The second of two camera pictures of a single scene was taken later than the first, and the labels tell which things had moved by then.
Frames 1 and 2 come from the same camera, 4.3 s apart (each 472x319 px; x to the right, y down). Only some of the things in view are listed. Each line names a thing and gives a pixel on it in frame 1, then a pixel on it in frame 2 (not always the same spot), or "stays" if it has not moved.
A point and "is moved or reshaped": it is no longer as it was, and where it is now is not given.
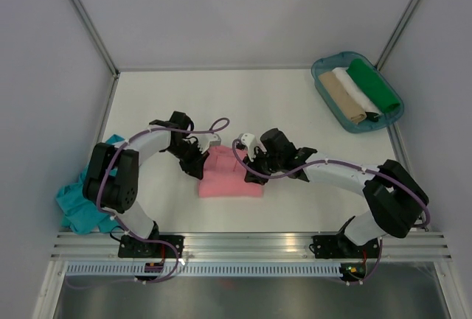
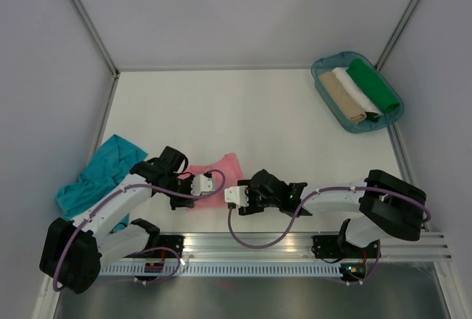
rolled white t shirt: [366, 105] stays
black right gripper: [251, 177] -> [251, 208]
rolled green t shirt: [382, 94] stays
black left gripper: [195, 168] -> [185, 202]
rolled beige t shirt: [356, 115] stays
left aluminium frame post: [88, 18] stays
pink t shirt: [224, 176] is moved or reshaped
